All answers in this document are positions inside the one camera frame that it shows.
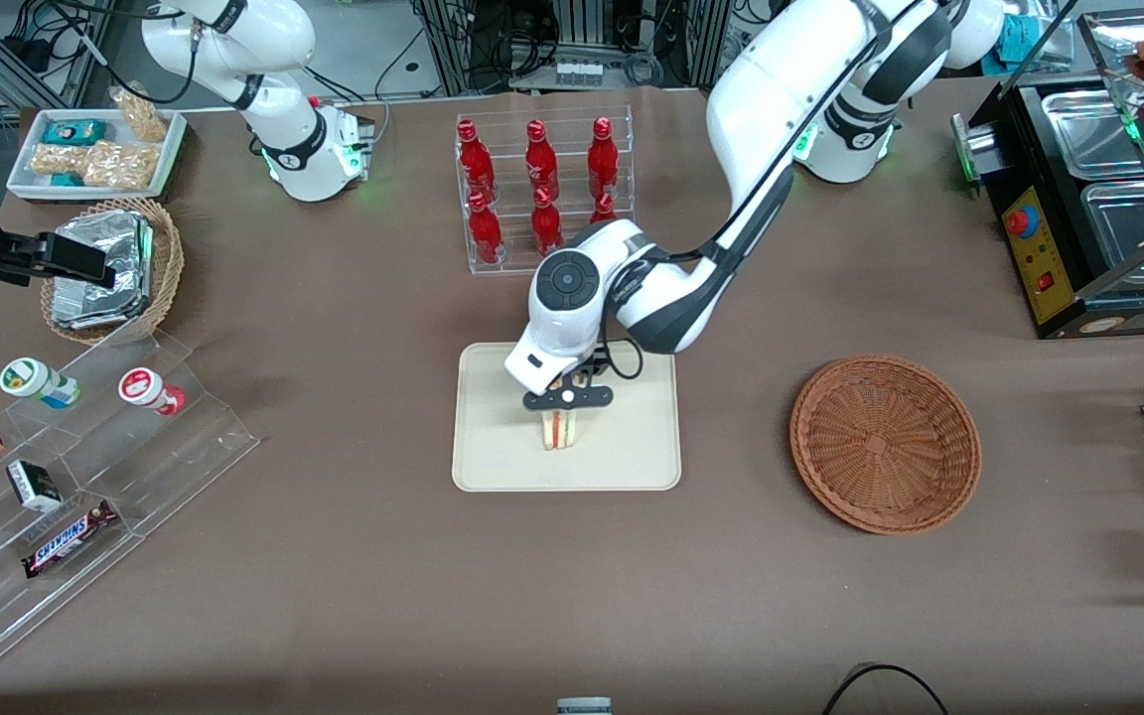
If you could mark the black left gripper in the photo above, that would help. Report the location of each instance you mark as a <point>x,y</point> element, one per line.
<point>597,364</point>

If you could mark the triangle sandwich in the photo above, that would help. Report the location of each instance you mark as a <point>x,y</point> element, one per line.
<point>559,429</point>

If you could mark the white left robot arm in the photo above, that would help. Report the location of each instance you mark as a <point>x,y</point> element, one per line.
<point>781,79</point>

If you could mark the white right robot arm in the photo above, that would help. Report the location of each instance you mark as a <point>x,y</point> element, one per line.
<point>284,139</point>

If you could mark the light tan wicker basket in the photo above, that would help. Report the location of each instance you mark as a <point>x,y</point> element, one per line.
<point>167,258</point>

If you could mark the cream rectangular tray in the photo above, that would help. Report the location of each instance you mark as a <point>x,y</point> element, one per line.
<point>493,437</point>

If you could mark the white rectangular snack tray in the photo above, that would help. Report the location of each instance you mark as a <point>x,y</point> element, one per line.
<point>170,164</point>

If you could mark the round brown wicker basket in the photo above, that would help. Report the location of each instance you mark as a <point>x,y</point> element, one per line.
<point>885,447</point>

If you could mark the foil wrapped package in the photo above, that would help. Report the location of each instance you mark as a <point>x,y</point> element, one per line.
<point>100,233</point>
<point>95,310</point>

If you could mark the small teal snack packet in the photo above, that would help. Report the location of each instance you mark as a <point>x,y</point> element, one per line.
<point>66,180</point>

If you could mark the clear bag of puffed snacks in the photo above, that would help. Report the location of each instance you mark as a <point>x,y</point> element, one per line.
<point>120,166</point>
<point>56,160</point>
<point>142,117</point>

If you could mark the green capped yogurt bottle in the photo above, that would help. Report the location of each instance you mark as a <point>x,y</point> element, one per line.
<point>34,381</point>

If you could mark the large teal snack packet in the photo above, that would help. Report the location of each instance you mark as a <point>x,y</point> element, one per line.
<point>73,132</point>

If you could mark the red capped yogurt bottle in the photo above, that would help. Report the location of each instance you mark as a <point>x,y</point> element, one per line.
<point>147,389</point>

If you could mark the clear acrylic bottle rack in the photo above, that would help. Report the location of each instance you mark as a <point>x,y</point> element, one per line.
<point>517,266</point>

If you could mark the red soda bottle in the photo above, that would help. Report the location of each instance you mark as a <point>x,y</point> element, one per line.
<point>603,164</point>
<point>485,233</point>
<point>546,228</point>
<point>604,209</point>
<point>476,164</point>
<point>540,164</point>

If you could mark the clear acrylic stepped shelf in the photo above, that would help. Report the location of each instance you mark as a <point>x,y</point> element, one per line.
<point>175,467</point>

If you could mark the small black white box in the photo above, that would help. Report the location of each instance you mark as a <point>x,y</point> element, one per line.
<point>34,487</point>

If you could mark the snickers chocolate bar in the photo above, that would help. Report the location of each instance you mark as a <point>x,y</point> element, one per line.
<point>68,541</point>

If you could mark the small grey device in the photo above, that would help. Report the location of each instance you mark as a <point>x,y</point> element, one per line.
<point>584,706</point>

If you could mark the grey power strip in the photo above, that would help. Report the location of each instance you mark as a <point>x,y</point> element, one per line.
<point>577,71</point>

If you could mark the black food warmer cabinet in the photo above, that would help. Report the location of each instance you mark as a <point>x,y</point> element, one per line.
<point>1054,288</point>

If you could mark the teal cloth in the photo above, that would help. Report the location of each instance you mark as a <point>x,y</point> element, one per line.
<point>1019,40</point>

